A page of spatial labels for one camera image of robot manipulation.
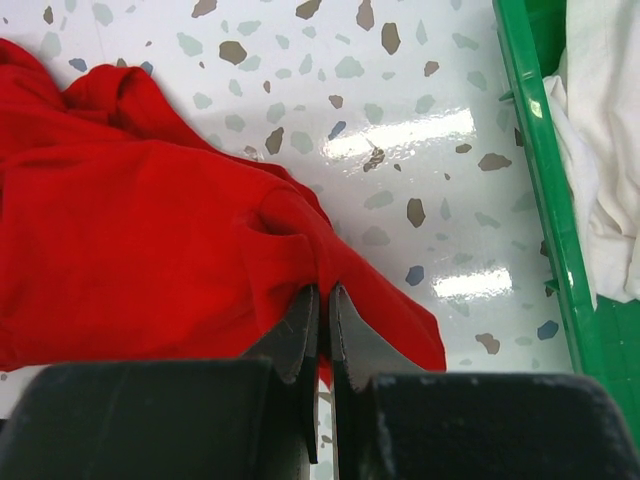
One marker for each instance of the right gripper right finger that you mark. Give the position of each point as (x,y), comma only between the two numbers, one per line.
(394,420)

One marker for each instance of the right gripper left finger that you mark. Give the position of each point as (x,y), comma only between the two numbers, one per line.
(252,417)

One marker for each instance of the red t-shirt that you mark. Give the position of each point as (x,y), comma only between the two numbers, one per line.
(126,236)

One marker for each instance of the white t-shirt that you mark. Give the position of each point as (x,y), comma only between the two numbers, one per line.
(594,101)

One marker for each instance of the green plastic bin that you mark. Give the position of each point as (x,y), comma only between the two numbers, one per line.
(603,339)

